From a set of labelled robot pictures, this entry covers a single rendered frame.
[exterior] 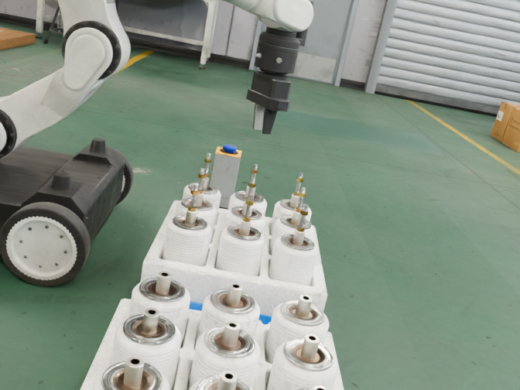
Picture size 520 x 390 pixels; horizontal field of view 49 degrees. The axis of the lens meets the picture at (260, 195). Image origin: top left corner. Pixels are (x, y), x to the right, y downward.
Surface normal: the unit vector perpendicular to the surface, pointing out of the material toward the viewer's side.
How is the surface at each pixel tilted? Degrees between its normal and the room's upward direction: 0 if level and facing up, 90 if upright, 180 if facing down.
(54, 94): 113
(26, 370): 0
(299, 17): 90
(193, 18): 90
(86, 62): 90
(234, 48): 90
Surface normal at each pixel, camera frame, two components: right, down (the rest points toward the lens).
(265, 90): -0.83, 0.02
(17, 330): 0.18, -0.93
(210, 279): -0.03, 0.32
